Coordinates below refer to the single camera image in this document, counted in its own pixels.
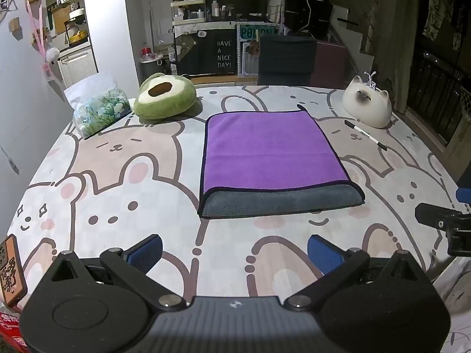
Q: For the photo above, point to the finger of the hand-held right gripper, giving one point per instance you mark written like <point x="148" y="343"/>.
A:
<point x="464" y="195"/>
<point x="438" y="217"/>

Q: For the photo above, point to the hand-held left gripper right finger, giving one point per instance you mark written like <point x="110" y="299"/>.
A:
<point x="323" y="254"/>

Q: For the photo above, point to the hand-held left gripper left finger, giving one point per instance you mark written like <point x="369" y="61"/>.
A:
<point x="148" y="250"/>

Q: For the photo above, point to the purple and grey towel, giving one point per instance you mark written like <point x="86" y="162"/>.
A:
<point x="265" y="150"/>

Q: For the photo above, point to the bear printed tablecloth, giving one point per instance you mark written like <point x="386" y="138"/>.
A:
<point x="128" y="198"/>

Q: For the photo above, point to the black and white pen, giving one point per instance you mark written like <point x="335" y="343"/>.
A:
<point x="362" y="131"/>

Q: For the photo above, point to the white cat figurine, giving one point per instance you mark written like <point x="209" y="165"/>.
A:
<point x="365" y="107"/>

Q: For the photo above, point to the floral tissue pack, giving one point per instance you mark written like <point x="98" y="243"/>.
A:
<point x="99" y="112"/>

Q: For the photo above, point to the green avocado plush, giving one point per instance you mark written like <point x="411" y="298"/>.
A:
<point x="162" y="99"/>

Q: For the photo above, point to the red packet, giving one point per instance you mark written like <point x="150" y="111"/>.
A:
<point x="9" y="332"/>

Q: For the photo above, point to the grey trash bin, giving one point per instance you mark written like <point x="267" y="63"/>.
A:
<point x="151" y="68"/>

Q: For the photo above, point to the maroon panel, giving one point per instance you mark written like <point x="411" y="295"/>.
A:
<point x="333" y="64"/>

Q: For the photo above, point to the patterned hanging garment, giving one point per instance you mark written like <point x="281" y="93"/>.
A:
<point x="439" y="7"/>

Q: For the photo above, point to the dark chair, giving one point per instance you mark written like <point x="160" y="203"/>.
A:
<point x="287" y="59"/>

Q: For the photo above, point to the black cabinet curtain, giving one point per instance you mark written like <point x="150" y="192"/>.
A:
<point x="209" y="53"/>

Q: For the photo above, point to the teal framed sign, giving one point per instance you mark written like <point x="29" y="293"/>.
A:
<point x="248" y="49"/>

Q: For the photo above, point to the yellow pot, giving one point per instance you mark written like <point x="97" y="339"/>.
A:
<point x="78" y="38"/>

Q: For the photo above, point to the white storage shelf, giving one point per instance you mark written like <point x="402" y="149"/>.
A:
<point x="188" y="11"/>

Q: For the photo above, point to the black hanging vest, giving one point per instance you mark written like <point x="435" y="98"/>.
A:
<point x="308" y="2"/>

